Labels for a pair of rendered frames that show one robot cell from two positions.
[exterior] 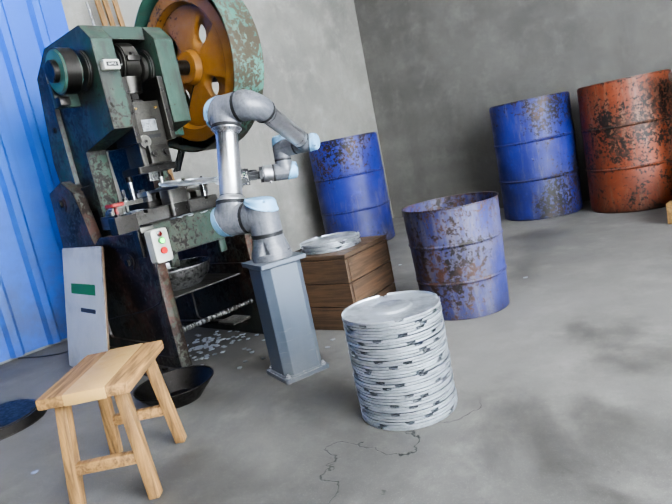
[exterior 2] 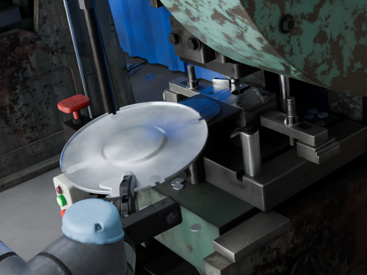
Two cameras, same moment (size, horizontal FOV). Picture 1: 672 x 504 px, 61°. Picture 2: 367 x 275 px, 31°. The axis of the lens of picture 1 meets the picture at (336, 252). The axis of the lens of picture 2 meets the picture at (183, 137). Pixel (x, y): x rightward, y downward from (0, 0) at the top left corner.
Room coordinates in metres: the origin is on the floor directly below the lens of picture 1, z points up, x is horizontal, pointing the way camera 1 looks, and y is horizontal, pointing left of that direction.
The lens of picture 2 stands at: (2.85, -0.52, 1.34)
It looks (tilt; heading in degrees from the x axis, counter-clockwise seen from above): 27 degrees down; 103
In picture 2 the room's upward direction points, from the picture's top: 9 degrees counter-clockwise
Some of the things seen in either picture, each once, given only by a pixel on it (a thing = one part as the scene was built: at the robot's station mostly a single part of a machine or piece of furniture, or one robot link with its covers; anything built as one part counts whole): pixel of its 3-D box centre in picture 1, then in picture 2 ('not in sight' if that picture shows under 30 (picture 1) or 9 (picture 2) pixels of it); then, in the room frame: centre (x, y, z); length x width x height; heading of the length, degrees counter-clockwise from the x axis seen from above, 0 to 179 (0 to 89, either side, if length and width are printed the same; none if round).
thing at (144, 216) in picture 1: (160, 211); (242, 135); (2.68, 0.77, 0.68); 0.45 x 0.30 x 0.06; 137
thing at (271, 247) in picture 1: (269, 245); not in sight; (2.08, 0.23, 0.50); 0.15 x 0.15 x 0.10
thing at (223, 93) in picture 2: (157, 194); (236, 102); (2.68, 0.76, 0.76); 0.15 x 0.09 x 0.05; 137
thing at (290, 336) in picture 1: (285, 315); not in sight; (2.08, 0.23, 0.23); 0.19 x 0.19 x 0.45; 30
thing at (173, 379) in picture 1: (176, 390); not in sight; (2.04, 0.69, 0.04); 0.30 x 0.30 x 0.07
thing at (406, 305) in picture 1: (390, 307); not in sight; (1.60, -0.12, 0.32); 0.29 x 0.29 x 0.01
